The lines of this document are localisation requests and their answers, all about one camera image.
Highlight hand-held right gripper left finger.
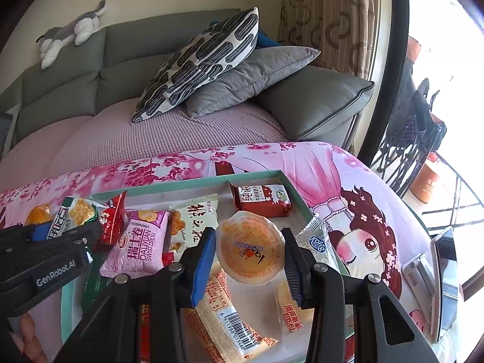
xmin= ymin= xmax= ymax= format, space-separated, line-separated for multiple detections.
xmin=53 ymin=227 xmax=217 ymax=363

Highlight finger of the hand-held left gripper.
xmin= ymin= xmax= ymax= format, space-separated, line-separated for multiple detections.
xmin=0 ymin=223 xmax=52 ymax=253
xmin=0 ymin=221 xmax=104 ymax=272

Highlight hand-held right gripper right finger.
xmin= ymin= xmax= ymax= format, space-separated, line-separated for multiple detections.
xmin=281 ymin=229 xmax=439 ymax=363

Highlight white green snack packet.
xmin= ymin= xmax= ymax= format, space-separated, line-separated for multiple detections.
xmin=46 ymin=196 xmax=100 ymax=240

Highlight orange jelly cup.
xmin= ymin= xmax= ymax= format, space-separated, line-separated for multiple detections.
xmin=215 ymin=211 xmax=286 ymax=285

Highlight green rimmed box tray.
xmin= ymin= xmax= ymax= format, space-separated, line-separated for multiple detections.
xmin=60 ymin=169 xmax=354 ymax=363

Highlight large red snack packet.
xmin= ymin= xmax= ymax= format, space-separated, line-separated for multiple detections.
xmin=139 ymin=302 xmax=152 ymax=363

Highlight person's left hand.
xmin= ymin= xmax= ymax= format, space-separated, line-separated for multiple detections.
xmin=8 ymin=310 xmax=50 ymax=363

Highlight yellow snack packet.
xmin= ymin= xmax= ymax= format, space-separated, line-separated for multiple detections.
xmin=24 ymin=203 xmax=54 ymax=227

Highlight pale yellow cake packet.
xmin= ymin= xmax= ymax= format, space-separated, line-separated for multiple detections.
xmin=274 ymin=278 xmax=315 ymax=345

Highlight red green snack packet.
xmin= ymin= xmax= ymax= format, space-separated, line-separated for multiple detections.
xmin=94 ymin=190 xmax=128 ymax=251

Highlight white packet blue logo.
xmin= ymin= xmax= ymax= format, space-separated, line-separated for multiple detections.
xmin=294 ymin=213 xmax=342 ymax=273

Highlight dark green snack packet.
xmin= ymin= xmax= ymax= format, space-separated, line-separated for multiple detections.
xmin=80 ymin=253 xmax=115 ymax=311

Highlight white packet black characters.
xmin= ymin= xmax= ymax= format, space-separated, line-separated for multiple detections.
xmin=169 ymin=194 xmax=221 ymax=262

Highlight pink swiss roll packet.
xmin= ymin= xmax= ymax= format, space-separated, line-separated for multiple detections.
xmin=99 ymin=209 xmax=172 ymax=279

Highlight pale bread packet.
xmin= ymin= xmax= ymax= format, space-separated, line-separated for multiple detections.
xmin=185 ymin=264 xmax=280 ymax=361

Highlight brown red snack packet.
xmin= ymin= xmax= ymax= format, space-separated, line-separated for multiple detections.
xmin=228 ymin=182 xmax=294 ymax=219

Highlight printed cartoon blanket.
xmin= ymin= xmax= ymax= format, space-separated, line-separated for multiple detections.
xmin=0 ymin=141 xmax=466 ymax=363

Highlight white phone stand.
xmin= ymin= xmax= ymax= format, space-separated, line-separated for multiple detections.
xmin=402 ymin=254 xmax=436 ymax=300

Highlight pink sofa cover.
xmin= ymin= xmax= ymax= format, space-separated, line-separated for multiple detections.
xmin=0 ymin=96 xmax=288 ymax=193

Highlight smartphone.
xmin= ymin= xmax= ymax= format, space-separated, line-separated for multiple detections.
xmin=430 ymin=226 xmax=461 ymax=343

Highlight orange bucket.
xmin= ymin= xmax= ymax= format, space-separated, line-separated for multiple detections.
xmin=409 ymin=151 xmax=442 ymax=204

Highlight black folding chair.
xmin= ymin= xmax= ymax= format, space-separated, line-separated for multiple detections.
xmin=370 ymin=77 xmax=447 ymax=198

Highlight grey sofa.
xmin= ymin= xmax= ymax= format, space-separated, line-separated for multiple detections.
xmin=0 ymin=8 xmax=376 ymax=159

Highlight grey cushion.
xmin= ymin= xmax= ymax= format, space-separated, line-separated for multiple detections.
xmin=186 ymin=46 xmax=321 ymax=119

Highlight grey white plush dog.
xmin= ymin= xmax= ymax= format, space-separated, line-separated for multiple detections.
xmin=36 ymin=0 xmax=107 ymax=70

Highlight black white patterned cushion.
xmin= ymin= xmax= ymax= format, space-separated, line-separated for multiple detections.
xmin=131 ymin=6 xmax=260 ymax=125

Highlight blue cloth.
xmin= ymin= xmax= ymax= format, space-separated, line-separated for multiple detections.
xmin=256 ymin=29 xmax=283 ymax=49

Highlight patterned beige curtain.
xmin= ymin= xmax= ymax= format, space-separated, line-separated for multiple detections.
xmin=278 ymin=0 xmax=382 ymax=80

